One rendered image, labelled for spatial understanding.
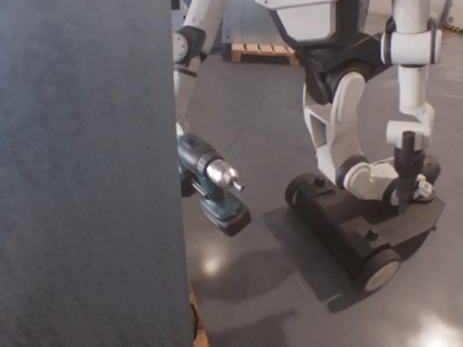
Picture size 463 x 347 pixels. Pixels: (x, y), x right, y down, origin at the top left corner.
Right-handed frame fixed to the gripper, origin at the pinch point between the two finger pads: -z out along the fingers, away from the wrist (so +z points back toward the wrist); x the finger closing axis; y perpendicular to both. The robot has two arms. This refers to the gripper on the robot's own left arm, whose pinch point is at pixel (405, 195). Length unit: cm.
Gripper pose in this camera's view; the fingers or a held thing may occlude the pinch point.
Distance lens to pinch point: 111.3
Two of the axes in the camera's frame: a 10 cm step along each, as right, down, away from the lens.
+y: 8.1, 1.3, -5.7
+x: -5.3, 5.7, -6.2
